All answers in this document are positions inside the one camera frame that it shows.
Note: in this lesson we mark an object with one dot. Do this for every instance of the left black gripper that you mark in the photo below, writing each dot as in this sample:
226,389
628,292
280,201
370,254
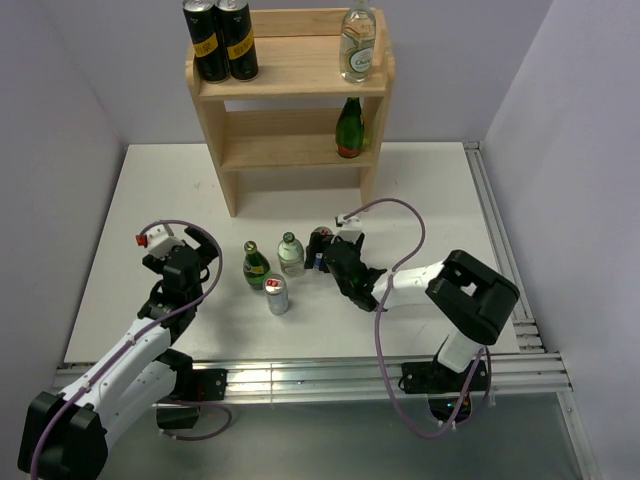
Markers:
206,247

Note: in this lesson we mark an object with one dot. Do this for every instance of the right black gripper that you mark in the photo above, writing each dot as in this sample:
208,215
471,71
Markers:
318,243

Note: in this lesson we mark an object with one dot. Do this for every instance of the green glass bottle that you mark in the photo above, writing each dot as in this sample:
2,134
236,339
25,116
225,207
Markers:
349,132

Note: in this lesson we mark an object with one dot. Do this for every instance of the clear soda bottle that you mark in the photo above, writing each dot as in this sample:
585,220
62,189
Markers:
357,42

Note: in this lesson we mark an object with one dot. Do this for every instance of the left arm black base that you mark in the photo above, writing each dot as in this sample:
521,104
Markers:
200,395

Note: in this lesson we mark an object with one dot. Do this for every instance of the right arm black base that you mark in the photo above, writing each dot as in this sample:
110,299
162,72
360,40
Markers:
426,377

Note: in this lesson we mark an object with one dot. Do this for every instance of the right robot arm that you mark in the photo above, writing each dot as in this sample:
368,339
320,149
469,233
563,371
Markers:
473,297

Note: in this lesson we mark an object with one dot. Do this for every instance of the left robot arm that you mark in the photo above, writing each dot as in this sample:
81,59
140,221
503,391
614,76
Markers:
69,435

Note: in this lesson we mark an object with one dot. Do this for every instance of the wooden three-tier shelf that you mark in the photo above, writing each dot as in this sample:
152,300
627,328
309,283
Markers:
281,120

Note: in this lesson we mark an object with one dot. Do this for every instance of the clear bottle green cap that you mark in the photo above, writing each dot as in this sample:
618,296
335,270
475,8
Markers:
290,254

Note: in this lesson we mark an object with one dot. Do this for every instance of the green bottle yellow label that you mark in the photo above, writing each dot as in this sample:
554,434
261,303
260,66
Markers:
256,267

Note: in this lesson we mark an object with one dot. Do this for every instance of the silver can red tab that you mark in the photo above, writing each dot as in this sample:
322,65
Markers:
276,291

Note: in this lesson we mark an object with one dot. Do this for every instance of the left black tall can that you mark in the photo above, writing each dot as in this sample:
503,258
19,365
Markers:
211,61

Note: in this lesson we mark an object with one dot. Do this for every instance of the black tall can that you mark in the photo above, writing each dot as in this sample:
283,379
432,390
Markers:
211,61
236,26

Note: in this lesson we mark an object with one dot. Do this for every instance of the right black tall can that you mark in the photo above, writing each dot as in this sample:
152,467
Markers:
236,26

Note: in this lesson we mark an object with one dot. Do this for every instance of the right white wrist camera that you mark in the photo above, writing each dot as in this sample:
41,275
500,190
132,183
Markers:
348,229

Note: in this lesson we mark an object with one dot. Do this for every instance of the right aluminium rail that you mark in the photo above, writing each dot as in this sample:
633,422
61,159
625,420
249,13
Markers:
525,325

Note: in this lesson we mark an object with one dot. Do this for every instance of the aluminium rail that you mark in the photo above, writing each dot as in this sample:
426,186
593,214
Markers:
360,379
525,325

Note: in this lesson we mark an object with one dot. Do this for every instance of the front aluminium rail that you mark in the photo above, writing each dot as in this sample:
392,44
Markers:
360,379

